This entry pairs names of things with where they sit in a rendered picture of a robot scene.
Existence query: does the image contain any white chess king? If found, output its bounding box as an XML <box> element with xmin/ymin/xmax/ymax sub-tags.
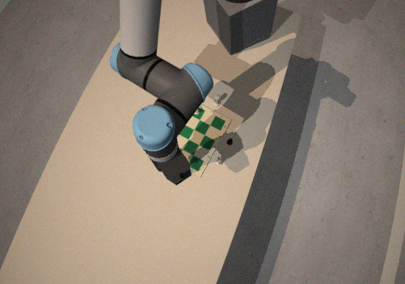
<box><xmin>213</xmin><ymin>95</ymin><xmax>220</xmax><ymax>106</ymax></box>

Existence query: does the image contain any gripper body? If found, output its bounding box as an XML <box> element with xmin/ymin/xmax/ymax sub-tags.
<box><xmin>147</xmin><ymin>140</ymin><xmax>191</xmax><ymax>185</ymax></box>

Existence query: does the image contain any green and cream chessboard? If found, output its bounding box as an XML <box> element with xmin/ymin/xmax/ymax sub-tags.
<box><xmin>177</xmin><ymin>104</ymin><xmax>231</xmax><ymax>178</ymax></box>

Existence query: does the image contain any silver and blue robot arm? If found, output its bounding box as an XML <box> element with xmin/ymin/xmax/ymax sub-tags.
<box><xmin>109</xmin><ymin>0</ymin><xmax>214</xmax><ymax>158</ymax></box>

